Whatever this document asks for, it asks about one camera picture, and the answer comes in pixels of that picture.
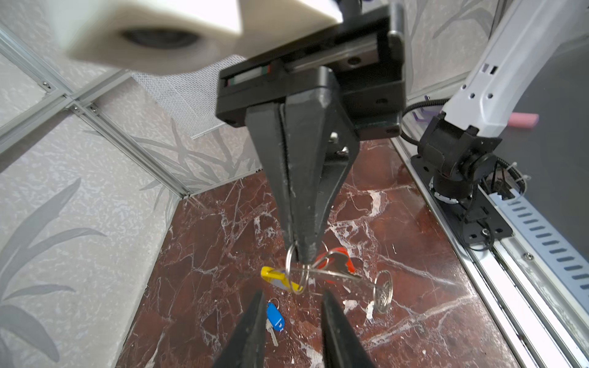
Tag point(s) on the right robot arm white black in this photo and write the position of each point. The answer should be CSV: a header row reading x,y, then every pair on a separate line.
x,y
459,143

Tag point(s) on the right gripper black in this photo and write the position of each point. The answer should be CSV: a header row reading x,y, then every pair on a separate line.
x,y
344,83

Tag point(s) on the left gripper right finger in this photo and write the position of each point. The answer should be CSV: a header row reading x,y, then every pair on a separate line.
x,y
340,345

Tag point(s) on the pink eraser block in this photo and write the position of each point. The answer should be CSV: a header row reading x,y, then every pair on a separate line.
x,y
523,120

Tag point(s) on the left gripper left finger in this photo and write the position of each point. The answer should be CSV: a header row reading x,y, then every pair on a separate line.
x,y
246,346

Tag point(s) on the purple plastic hand toy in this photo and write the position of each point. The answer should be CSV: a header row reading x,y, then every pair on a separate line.
x,y
424,115

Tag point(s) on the key with blue tag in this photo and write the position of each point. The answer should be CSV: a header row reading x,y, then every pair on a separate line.
x,y
275,322

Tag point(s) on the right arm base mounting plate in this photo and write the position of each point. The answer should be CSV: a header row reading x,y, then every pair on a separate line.
x,y
474,221

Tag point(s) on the aluminium front rail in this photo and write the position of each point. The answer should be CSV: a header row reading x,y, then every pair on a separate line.
x,y
540,322

